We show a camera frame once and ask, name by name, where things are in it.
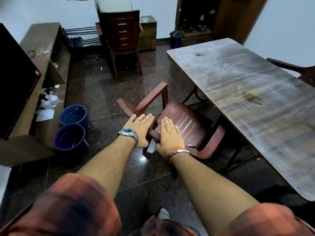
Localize person's left hand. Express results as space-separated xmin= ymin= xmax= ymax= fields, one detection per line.
xmin=122 ymin=113 xmax=155 ymax=148

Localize person's right hand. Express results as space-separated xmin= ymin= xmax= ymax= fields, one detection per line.
xmin=156 ymin=117 xmax=185 ymax=159

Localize maroon plastic chair white marks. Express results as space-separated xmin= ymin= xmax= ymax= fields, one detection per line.
xmin=116 ymin=82 xmax=226 ymax=160

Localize maroon plastic chair green label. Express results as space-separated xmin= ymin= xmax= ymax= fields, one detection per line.
xmin=266 ymin=57 xmax=315 ymax=88

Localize person's left forearm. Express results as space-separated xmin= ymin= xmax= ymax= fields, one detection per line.
xmin=76 ymin=135 xmax=136 ymax=200

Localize person's right forearm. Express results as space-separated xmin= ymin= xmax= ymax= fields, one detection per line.
xmin=172 ymin=152 xmax=261 ymax=236

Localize dark brown plastic chair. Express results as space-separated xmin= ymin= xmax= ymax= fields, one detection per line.
xmin=95 ymin=10 xmax=144 ymax=79

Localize silver wristwatch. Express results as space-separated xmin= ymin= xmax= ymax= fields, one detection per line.
xmin=117 ymin=128 xmax=139 ymax=147

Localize silver bangle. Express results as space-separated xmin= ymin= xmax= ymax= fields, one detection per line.
xmin=168 ymin=149 xmax=191 ymax=162

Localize blue plastic bucket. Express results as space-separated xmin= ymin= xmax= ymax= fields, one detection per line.
xmin=58 ymin=104 xmax=91 ymax=132

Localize purple plastic bucket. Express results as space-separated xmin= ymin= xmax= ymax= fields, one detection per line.
xmin=52 ymin=123 xmax=90 ymax=152

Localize white sock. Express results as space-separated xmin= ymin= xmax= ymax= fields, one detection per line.
xmin=157 ymin=207 xmax=170 ymax=220

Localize white plastic bottle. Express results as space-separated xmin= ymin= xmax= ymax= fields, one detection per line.
xmin=48 ymin=93 xmax=60 ymax=106
xmin=37 ymin=98 xmax=53 ymax=110

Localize olive storage box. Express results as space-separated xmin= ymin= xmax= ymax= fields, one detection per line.
xmin=137 ymin=15 xmax=158 ymax=51

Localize dark blue trash bin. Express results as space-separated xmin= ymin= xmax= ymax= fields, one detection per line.
xmin=169 ymin=30 xmax=185 ymax=49

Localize white paper sheet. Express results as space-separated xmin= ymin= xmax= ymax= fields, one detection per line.
xmin=35 ymin=109 xmax=55 ymax=123

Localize orange plaid shirt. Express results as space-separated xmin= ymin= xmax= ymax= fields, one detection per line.
xmin=0 ymin=173 xmax=315 ymax=236

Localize dark blue shoe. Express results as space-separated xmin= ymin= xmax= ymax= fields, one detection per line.
xmin=68 ymin=36 xmax=84 ymax=48

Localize wooden table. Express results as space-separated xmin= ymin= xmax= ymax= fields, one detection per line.
xmin=166 ymin=38 xmax=315 ymax=201

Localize wooden shoe cabinet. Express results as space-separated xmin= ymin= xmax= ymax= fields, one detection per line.
xmin=175 ymin=0 xmax=217 ymax=39

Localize black metal shoe rack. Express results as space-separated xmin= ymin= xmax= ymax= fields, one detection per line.
xmin=63 ymin=26 xmax=102 ymax=48

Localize wooden television unit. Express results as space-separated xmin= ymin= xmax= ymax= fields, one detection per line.
xmin=0 ymin=22 xmax=71 ymax=167

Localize black television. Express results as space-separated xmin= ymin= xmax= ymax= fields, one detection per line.
xmin=0 ymin=23 xmax=42 ymax=140

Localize brown wooden door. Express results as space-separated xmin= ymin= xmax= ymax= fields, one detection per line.
xmin=213 ymin=0 xmax=269 ymax=45

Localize orange thread bracelet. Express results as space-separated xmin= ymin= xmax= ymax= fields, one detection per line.
xmin=169 ymin=147 xmax=185 ymax=163

